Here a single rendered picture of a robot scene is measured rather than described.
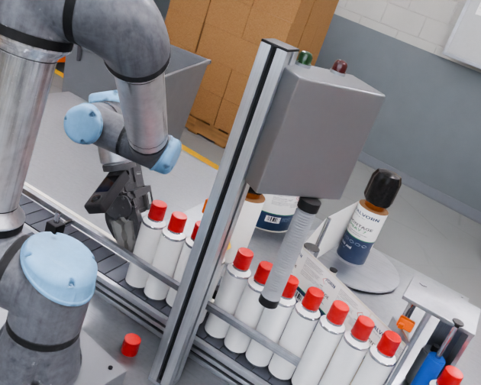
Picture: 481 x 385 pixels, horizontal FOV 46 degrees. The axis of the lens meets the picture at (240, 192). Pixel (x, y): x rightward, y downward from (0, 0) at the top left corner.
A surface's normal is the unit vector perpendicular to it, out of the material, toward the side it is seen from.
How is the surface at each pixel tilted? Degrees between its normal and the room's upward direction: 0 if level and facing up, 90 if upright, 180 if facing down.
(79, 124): 81
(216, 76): 90
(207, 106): 90
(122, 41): 107
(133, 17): 74
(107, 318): 0
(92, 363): 2
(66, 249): 10
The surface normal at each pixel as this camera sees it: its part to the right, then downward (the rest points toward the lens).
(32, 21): 0.29, 0.44
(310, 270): -0.77, 0.02
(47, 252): 0.46, -0.79
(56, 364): 0.66, 0.26
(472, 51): -0.54, 0.18
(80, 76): -0.29, 0.37
